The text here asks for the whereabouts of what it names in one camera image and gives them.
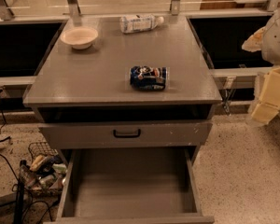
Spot grey top drawer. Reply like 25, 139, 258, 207
39, 120, 212, 149

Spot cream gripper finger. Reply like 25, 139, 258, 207
251, 66, 280, 124
242, 27, 265, 52

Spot white bowl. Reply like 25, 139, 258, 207
61, 26, 98, 49

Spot grey drawer cabinet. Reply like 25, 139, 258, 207
22, 15, 223, 224

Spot metal railing frame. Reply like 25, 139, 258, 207
0, 0, 280, 23

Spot open grey middle drawer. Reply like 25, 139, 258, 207
46, 147, 215, 224

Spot black drawer handle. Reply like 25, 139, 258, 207
113, 129, 141, 138

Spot black stand post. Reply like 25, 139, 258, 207
13, 160, 26, 224

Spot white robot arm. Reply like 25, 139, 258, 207
242, 8, 280, 125

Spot wire basket with items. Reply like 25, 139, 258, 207
19, 142, 67, 196

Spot clear plastic water bottle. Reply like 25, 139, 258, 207
119, 14, 164, 34

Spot blue pepsi can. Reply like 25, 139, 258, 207
130, 65, 167, 91

